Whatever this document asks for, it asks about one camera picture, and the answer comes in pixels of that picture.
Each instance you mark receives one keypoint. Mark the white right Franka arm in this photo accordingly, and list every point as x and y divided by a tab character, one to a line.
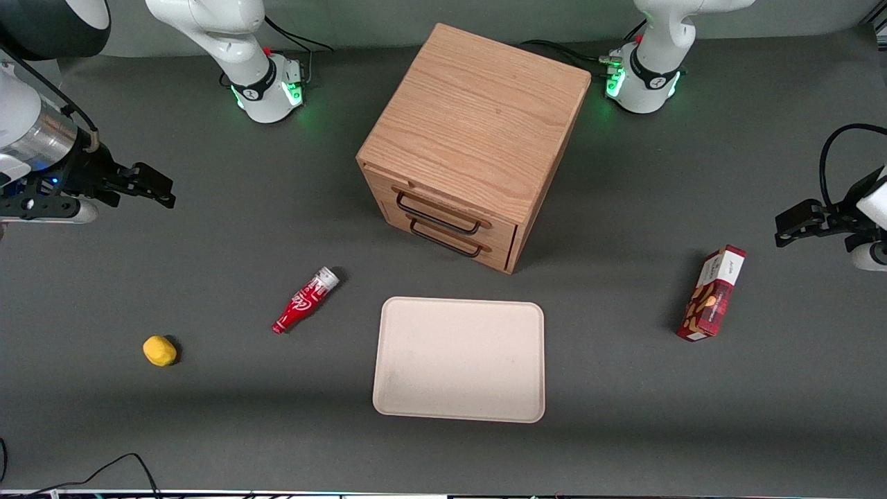
239	41

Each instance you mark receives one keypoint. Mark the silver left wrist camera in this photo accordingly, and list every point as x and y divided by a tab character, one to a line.
870	258

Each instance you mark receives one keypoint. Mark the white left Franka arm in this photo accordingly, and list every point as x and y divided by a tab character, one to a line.
651	62

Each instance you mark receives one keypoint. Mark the red cookie box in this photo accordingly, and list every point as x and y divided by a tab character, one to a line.
714	294

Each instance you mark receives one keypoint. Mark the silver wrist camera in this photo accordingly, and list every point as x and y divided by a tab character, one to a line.
80	212
870	258

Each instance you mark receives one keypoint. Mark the wooden drawer cabinet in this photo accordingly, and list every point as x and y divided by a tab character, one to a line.
478	118

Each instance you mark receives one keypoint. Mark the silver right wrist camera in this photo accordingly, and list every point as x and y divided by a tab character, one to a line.
80	212

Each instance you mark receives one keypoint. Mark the red cola bottle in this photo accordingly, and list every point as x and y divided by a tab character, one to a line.
305	300

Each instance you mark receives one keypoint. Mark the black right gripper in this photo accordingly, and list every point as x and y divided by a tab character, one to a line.
83	174

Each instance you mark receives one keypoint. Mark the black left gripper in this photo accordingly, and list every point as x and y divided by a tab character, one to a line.
840	212

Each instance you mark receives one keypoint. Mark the yellow lemon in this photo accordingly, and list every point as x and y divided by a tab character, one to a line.
159	351

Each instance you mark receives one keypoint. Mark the beige plastic tray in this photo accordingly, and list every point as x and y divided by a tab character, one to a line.
459	360

